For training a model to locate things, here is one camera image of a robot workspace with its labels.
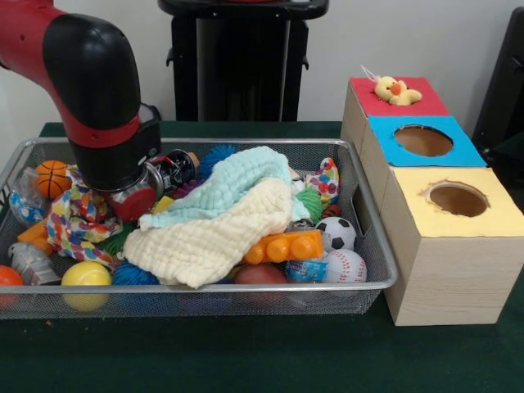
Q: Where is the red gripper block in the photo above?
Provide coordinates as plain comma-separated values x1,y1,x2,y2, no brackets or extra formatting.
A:
108,187,159,224

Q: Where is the large colourful dotted cloth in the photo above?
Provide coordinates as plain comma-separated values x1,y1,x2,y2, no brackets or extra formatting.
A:
45,165,124,267

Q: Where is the cream yellow cloth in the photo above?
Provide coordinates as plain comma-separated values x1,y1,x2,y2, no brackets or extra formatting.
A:
122,178,294,290

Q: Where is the mint green cloth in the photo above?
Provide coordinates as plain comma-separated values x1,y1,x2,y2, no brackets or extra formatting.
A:
138,146,308,230

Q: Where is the yellow toy duck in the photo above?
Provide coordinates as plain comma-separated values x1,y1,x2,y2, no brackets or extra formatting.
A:
359,64,422,106

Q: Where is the clear mesh bin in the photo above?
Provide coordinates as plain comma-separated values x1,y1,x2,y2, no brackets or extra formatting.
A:
0,137,398,320

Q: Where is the wooden box with three holes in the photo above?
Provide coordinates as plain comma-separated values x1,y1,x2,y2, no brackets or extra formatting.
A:
339,75,524,328

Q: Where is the orange toy basketball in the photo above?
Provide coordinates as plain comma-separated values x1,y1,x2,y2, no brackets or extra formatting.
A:
35,160,73,201

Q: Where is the yellow ball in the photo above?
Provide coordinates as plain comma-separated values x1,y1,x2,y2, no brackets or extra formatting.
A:
61,260,112,312

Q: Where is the brown toy football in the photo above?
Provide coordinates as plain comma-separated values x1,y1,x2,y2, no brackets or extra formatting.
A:
233,264,287,286

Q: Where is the orange studded toy block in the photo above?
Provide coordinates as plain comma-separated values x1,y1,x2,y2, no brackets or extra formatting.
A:
243,228,324,265

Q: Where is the dark green table cloth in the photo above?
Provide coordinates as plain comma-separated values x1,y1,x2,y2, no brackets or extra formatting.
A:
489,133,524,197
0,120,524,393

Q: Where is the twisted colourful dotted cloth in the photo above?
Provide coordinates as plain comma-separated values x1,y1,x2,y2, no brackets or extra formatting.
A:
305,157,341,206

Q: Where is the black white soccer ball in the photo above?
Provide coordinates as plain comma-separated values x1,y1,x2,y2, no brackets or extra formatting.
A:
314,216,357,251

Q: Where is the white baseball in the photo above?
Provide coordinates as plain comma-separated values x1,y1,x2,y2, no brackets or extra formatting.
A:
325,248,368,284

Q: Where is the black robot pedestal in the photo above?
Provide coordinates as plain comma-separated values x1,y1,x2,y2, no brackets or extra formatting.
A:
157,0,331,123

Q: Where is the black frame stand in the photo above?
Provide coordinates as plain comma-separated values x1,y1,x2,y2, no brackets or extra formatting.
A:
470,6,524,144

